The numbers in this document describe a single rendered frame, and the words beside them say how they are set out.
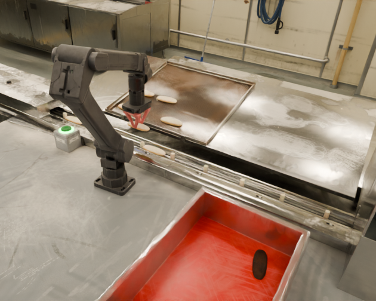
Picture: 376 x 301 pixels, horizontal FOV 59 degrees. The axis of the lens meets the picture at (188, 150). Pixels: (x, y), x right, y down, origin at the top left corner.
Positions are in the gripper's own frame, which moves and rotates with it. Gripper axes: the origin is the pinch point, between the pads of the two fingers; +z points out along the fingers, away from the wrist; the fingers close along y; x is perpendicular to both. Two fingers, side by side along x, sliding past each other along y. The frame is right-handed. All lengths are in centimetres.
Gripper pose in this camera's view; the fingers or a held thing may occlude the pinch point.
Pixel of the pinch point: (137, 123)
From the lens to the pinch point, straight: 129.6
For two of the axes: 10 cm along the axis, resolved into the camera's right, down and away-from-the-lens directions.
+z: -0.5, 8.3, 5.6
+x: 8.7, 3.2, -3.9
